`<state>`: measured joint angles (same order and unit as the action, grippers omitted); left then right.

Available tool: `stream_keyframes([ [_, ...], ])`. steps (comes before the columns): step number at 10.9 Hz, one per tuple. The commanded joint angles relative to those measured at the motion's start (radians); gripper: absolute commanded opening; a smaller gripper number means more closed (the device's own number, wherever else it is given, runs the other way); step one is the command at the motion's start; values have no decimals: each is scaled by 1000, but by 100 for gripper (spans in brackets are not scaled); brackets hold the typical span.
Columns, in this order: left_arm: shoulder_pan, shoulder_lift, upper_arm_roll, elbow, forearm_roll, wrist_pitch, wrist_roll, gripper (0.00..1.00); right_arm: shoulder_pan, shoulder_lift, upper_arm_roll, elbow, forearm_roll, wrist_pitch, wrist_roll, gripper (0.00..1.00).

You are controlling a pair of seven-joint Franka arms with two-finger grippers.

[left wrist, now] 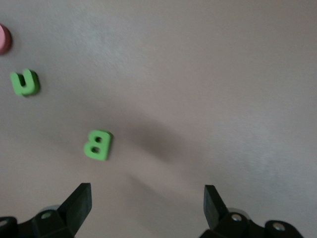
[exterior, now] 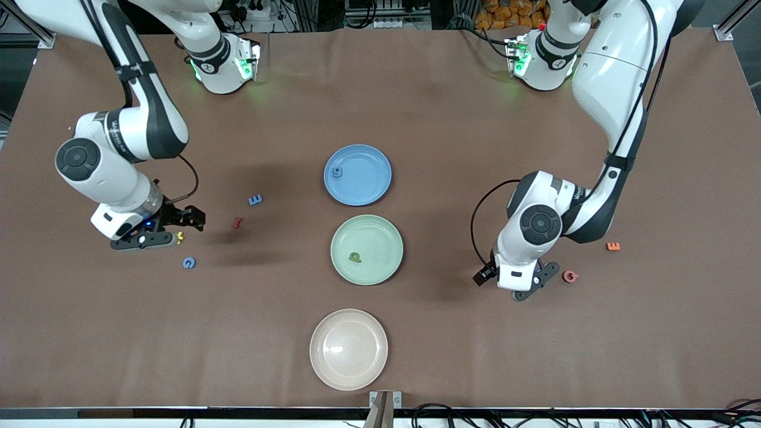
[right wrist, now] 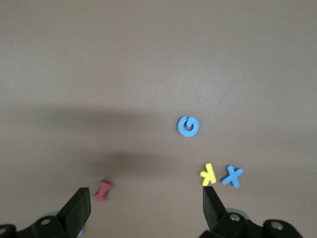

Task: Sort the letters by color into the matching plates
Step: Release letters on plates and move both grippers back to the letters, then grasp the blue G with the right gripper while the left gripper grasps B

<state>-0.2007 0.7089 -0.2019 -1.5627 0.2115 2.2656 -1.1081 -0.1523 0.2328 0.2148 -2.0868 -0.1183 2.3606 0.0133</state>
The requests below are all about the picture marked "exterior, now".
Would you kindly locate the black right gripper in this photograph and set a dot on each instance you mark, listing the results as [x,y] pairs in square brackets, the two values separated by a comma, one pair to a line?
[172,215]

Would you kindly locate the blue letter G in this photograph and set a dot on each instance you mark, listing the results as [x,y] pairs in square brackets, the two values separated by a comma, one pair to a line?
[189,262]

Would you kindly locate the tan pole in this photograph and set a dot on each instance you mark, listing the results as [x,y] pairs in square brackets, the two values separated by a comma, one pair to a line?
[378,416]

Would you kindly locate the aluminium frame post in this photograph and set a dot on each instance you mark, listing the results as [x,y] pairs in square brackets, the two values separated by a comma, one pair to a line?
[724,34]
[47,41]

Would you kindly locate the green plate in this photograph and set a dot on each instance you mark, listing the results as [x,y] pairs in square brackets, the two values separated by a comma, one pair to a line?
[357,273]

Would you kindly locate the white power strip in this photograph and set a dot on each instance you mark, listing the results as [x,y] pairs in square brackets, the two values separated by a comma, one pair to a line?
[398,24]
[252,21]

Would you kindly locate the blue letter E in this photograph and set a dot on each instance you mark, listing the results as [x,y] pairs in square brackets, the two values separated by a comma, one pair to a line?
[255,200]

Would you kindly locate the blue plate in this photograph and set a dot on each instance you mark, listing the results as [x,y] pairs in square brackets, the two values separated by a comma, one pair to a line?
[368,184]

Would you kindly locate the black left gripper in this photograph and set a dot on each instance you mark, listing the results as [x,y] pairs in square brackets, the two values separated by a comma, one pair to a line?
[486,273]

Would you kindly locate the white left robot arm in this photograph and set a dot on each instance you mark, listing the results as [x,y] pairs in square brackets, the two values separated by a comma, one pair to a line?
[535,238]

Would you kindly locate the orange packaged goods pile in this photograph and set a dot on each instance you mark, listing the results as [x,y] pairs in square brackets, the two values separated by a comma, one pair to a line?
[505,15]

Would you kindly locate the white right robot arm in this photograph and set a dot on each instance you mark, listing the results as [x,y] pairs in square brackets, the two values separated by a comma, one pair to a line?
[107,172]

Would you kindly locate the beige plate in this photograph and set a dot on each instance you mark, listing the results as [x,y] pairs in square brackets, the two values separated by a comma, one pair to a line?
[348,351]

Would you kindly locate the grey metal bracket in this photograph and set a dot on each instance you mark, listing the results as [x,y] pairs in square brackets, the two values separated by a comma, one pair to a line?
[395,399]

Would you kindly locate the green letter P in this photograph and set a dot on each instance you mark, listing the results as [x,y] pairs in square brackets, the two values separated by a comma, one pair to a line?
[355,257]

